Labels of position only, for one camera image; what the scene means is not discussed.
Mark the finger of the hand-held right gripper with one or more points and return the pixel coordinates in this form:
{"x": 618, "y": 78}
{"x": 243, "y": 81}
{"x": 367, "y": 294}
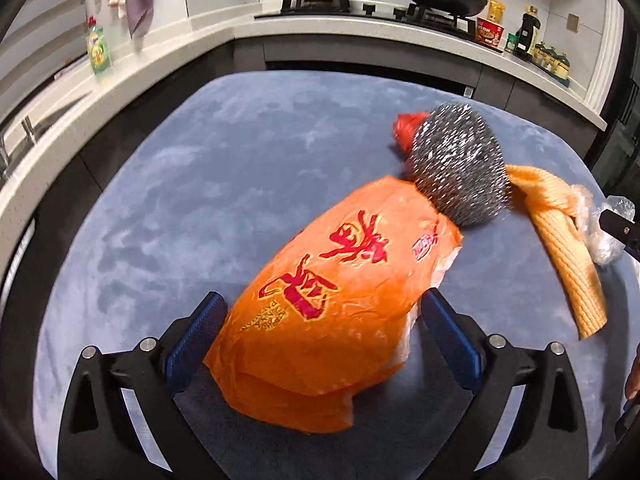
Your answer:
{"x": 622, "y": 232}

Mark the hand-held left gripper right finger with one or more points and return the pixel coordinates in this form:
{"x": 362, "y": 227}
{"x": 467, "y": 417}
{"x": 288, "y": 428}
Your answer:
{"x": 450, "y": 335}

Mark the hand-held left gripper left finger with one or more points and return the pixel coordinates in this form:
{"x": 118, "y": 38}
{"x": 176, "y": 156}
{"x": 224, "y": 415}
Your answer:
{"x": 195, "y": 340}

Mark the clear plastic bag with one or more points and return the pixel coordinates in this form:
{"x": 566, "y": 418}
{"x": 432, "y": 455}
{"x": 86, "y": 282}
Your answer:
{"x": 587, "y": 230}

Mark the orange knit cloth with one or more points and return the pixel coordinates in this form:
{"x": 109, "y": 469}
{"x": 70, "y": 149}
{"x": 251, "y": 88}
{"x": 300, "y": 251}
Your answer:
{"x": 565, "y": 250}

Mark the orange printed plastic bag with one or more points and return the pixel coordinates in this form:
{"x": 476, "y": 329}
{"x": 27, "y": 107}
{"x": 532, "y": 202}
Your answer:
{"x": 325, "y": 310}

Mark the steel wool scourer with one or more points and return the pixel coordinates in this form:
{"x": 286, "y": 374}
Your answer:
{"x": 457, "y": 170}

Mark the red-orange plastic bag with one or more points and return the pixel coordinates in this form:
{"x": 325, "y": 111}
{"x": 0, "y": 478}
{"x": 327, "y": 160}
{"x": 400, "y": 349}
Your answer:
{"x": 405, "y": 132}

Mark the black-framed glass sliding door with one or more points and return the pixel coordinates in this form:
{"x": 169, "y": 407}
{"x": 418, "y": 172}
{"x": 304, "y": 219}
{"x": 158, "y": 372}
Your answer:
{"x": 627, "y": 110}

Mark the spice jar set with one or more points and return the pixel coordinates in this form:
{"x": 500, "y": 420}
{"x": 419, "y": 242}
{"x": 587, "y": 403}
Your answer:
{"x": 552, "y": 62}

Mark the small green jar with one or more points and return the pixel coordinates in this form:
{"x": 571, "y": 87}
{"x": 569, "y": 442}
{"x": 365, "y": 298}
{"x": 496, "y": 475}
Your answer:
{"x": 511, "y": 44}

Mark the dark soy sauce bottle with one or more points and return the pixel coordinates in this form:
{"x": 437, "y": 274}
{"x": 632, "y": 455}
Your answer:
{"x": 527, "y": 35}

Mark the red instant noodle cup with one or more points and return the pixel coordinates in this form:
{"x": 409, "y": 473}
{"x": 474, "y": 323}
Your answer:
{"x": 490, "y": 32}

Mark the yellow food packet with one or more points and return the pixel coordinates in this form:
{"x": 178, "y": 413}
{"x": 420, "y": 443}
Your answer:
{"x": 496, "y": 10}

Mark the steel kitchen sink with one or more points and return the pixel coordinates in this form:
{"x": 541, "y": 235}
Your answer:
{"x": 60, "y": 110}

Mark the metal sink faucet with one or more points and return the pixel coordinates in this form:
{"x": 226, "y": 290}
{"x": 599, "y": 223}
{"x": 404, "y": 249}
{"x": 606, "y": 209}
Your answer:
{"x": 27, "y": 130}

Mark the green dish soap bottle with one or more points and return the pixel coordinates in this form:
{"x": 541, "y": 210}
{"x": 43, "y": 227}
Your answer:
{"x": 99, "y": 50}

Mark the black gas stove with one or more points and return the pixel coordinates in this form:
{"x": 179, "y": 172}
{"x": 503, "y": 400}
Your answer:
{"x": 370, "y": 10}

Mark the wall socket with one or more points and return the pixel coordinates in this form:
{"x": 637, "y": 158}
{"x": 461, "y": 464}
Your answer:
{"x": 573, "y": 23}

